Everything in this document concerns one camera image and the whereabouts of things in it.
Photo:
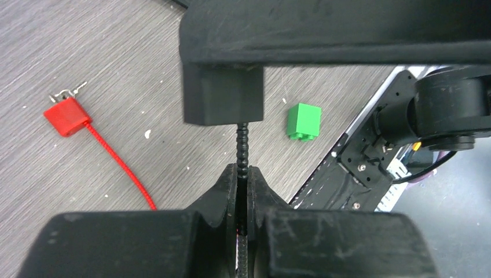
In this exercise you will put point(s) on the green toy brick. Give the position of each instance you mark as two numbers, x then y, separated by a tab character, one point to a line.
303	122

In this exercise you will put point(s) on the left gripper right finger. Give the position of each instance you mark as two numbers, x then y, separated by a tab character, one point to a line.
230	223

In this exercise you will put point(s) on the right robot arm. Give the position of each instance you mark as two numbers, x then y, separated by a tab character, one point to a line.
418	119

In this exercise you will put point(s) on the red cable padlock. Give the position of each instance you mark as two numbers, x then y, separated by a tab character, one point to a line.
67	116

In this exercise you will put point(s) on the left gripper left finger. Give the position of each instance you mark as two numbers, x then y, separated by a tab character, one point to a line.
225	45

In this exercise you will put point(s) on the black cable padlock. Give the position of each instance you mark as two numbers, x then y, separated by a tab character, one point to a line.
242	153

